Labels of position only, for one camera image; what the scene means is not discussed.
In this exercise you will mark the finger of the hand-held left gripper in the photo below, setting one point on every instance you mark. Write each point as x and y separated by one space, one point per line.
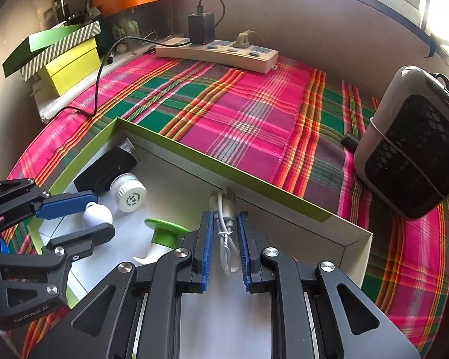
65 204
86 235

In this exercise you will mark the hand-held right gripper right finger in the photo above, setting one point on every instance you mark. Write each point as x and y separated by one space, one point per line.
244 254

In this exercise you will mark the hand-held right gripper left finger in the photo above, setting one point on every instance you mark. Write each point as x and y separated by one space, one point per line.
205 254

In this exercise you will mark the white egg-shaped gadget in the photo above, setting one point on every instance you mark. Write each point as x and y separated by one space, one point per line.
97 217

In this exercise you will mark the green white spool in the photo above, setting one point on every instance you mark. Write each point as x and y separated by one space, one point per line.
164 237

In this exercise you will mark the green white cardboard box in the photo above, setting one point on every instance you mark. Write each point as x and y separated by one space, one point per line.
284 232

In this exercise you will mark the black rectangular device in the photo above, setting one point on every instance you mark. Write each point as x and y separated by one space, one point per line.
104 170

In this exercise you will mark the white round jar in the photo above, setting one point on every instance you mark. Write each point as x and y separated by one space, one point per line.
129 196

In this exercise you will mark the pink green plaid tablecloth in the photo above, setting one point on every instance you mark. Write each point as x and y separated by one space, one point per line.
247 119

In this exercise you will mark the yellow-green box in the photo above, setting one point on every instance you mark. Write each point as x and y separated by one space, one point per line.
75 69

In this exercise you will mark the green box lid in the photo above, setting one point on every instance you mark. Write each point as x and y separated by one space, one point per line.
22 60

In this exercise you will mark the small black plug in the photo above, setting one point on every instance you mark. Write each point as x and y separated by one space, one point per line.
350 140

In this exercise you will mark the grey black desk heater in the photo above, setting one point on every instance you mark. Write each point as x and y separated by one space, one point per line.
408 157

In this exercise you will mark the glass jar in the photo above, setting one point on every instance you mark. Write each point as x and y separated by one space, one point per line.
58 7

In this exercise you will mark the beige power strip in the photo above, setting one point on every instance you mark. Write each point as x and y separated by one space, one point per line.
228 58

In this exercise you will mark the grey plug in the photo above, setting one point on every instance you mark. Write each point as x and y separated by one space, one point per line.
242 39

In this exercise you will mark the black charger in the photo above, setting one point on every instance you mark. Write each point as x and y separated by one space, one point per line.
201 28

